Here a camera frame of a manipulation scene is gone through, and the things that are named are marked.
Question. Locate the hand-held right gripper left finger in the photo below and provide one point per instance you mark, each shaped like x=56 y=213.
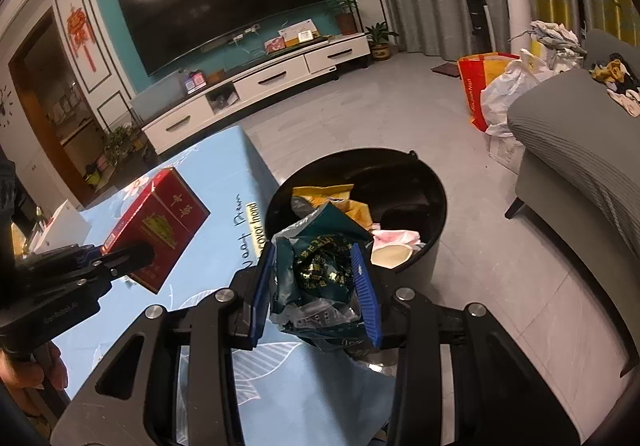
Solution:
x=262 y=296

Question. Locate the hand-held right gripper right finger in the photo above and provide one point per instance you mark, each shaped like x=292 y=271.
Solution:
x=365 y=296

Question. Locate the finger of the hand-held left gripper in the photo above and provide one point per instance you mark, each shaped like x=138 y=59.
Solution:
x=60 y=257
x=130 y=258

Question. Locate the red cigarette carton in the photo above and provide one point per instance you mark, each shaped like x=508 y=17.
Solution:
x=160 y=216

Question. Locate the dark green snack packet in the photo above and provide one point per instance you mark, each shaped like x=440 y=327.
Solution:
x=320 y=266

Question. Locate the black trash bin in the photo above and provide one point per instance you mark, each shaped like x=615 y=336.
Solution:
x=400 y=181

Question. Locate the person's left hand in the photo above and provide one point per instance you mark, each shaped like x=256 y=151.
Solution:
x=20 y=376

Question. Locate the plain white box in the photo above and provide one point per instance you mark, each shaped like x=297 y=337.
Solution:
x=60 y=226

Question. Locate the yellow snack packet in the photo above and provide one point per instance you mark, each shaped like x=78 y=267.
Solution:
x=359 y=213
x=325 y=193

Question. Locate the blue printed table cover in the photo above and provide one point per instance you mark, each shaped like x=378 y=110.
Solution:
x=300 y=386

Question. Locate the bushy potted plant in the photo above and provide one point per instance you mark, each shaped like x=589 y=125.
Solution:
x=120 y=141

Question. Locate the wooden framed display cabinet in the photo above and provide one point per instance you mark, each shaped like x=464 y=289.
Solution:
x=65 y=111

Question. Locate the white printed floor box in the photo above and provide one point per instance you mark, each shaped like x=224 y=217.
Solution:
x=505 y=151

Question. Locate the white television cabinet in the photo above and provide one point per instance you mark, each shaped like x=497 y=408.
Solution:
x=270 y=76

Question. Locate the red and yellow bag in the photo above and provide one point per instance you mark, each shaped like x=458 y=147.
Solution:
x=470 y=91

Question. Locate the brown door mat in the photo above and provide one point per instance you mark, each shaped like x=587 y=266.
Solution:
x=445 y=69

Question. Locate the small potted plant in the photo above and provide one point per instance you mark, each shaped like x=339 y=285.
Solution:
x=381 y=49

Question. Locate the white plastic bag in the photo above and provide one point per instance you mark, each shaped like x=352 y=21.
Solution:
x=505 y=91

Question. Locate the small red box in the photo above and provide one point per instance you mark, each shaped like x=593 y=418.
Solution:
x=275 y=45

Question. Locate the white power strip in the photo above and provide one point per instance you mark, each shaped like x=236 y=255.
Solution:
x=245 y=32

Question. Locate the grey sofa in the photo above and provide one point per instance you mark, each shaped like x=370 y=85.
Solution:
x=575 y=151

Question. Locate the white card box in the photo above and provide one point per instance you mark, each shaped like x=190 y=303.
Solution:
x=300 y=31

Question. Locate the large black television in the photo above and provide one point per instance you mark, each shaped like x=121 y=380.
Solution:
x=220 y=1

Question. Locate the tall potted plant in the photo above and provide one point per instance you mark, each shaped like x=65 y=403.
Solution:
x=347 y=21

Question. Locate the white paper roll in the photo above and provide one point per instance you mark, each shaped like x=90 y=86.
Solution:
x=517 y=21

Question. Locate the pile of white cloths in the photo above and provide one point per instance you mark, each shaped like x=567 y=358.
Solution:
x=550 y=34

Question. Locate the pile of clothes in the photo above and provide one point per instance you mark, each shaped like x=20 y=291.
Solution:
x=615 y=76

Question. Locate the black wall clock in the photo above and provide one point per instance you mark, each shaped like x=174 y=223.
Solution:
x=5 y=104

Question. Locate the red knot wall ornament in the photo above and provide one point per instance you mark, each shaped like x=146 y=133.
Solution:
x=80 y=29

